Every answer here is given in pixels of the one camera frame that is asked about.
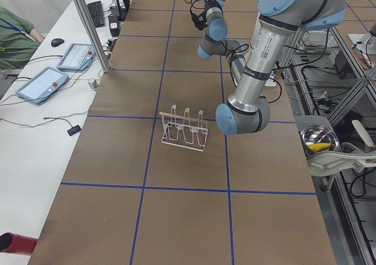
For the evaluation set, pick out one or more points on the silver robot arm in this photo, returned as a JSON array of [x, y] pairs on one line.
[[214, 42], [246, 110]]

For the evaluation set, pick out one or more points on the small metal cylinder weight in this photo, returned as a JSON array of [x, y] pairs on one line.
[[93, 84]]

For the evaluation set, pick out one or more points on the small black adapter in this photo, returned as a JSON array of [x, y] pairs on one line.
[[73, 130]]

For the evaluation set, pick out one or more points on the far teach pendant tablet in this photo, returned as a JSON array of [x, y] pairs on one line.
[[77, 57]]

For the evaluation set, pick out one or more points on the teach pendant tablet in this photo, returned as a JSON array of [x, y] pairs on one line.
[[43, 85], [77, 57]]

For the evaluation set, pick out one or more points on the steel pot with corn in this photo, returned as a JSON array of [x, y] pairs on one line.
[[317, 138]]

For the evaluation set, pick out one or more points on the black keyboard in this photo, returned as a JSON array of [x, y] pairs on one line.
[[96, 13]]

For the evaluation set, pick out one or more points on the black computer mouse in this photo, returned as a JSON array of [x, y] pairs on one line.
[[56, 42]]

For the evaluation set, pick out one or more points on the near teach pendant tablet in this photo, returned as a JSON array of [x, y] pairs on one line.
[[43, 85]]

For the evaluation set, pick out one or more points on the person in green shirt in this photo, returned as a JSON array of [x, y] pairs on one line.
[[19, 40]]

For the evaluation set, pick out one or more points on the red cylinder object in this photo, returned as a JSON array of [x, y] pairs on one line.
[[17, 244]]

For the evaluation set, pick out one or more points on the white wire cup holder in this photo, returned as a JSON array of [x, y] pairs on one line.
[[183, 130]]

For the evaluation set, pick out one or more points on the white camera pole base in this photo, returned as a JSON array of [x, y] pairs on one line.
[[271, 81]]

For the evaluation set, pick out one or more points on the aluminium frame post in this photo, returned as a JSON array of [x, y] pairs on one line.
[[88, 25]]

